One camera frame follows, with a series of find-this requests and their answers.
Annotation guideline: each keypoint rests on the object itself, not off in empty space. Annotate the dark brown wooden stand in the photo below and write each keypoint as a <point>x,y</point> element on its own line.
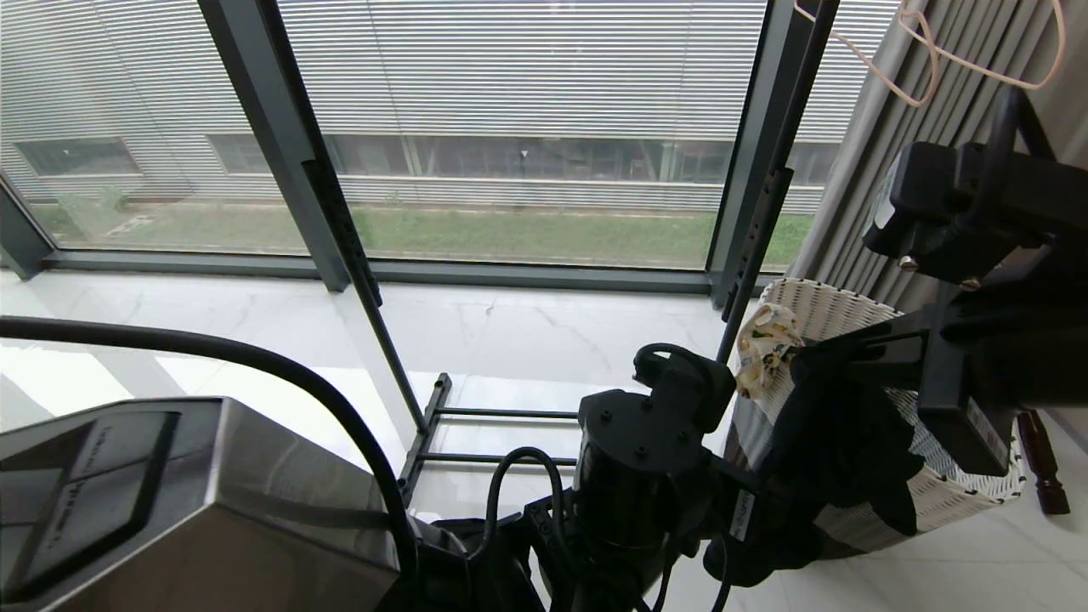
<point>1044,467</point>

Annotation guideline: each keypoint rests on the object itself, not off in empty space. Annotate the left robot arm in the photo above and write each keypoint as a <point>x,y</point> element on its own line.
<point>170,510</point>

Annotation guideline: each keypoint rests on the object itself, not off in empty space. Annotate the beige curtain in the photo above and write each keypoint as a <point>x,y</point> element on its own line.
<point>901,127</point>

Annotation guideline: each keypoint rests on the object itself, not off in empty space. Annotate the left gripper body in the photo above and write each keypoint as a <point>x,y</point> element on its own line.
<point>741,510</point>

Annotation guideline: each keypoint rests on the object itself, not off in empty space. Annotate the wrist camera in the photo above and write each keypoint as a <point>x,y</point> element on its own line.
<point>688,382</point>
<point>952,204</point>

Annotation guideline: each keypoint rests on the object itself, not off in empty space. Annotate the white laundry basket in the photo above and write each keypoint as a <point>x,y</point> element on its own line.
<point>837,310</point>

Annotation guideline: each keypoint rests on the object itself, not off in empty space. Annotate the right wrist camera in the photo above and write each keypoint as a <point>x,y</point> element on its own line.
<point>952,204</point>

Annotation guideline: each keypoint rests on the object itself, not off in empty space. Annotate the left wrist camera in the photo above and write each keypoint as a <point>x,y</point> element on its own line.
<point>688,382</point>

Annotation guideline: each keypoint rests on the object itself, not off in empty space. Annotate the black clothes rack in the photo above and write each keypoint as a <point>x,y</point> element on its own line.
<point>501,414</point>

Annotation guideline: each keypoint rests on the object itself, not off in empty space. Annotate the pink clothes hanger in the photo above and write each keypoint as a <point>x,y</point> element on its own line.
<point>1003,78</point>
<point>884,76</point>

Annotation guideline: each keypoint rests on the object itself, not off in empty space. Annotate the cream printed garment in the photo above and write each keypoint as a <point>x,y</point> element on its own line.
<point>765,344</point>

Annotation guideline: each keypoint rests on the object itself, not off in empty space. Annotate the black garment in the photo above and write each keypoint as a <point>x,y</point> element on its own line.
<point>841,459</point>

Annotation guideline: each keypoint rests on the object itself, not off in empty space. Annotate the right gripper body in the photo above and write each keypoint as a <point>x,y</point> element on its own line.
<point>960,399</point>

